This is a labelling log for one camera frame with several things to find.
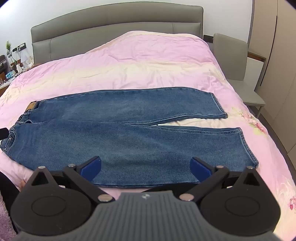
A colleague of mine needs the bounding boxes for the grey chair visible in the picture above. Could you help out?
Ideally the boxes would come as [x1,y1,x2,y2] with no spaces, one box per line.
[213,33,266,119]

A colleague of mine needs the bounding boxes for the white table lamp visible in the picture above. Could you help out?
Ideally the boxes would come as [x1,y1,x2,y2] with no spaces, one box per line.
[19,49,31,68]

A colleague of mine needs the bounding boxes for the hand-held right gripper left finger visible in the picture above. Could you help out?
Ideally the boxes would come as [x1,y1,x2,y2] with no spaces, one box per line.
[30,156,115,204]

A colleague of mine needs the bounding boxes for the small green plant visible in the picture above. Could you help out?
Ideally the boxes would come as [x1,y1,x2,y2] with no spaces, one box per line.
[5,41,14,64]

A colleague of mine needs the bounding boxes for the white bedside cabinet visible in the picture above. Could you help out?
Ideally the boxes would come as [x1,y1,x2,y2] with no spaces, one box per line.
[245,50,267,93]

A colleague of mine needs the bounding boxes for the purple fluffy rug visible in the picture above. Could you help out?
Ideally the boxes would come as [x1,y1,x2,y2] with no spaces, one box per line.
[0,192,16,241]

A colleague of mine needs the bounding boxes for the beige wardrobe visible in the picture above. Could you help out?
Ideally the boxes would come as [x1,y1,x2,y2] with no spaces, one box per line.
[248,0,296,158]

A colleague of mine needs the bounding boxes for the pink floral blanket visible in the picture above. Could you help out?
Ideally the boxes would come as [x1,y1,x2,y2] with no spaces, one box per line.
[0,30,296,241]

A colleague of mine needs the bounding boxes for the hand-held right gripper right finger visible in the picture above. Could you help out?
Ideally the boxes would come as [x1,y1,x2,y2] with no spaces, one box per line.
[179,157,264,202]

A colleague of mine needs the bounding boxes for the blue denim pants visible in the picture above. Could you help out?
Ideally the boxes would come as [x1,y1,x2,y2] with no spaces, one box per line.
[0,86,259,189]

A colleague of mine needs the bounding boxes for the wooden nightstand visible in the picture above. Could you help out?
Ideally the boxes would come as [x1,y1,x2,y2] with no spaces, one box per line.
[0,80,11,96]

